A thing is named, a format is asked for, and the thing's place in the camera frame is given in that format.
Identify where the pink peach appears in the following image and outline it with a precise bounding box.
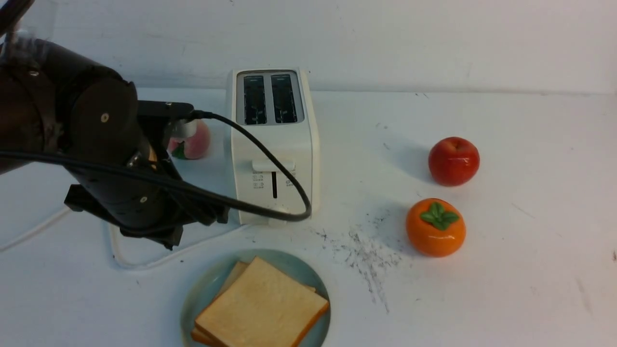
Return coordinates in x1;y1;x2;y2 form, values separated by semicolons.
167;120;210;160

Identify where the white two-slot toaster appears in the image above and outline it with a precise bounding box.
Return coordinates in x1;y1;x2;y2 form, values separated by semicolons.
224;68;321;214

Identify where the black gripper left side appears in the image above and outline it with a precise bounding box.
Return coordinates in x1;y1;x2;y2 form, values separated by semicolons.
65;101;229;250

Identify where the orange persimmon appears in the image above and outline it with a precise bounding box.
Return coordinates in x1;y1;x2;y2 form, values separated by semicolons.
405;198;467;258

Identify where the black cable left side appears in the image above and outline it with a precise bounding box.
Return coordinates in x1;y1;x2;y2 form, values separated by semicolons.
0;110;312;223

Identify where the toasted bread slice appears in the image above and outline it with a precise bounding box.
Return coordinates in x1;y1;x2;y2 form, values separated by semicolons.
191;261;317;347
195;256;330;347

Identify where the light green plate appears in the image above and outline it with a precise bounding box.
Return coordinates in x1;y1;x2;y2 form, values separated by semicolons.
179;249;330;347

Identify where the red apple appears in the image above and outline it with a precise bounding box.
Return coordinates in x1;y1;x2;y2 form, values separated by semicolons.
428;136;480;187

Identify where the white toaster power cord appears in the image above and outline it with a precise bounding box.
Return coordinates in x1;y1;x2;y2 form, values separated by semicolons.
0;207;256;270

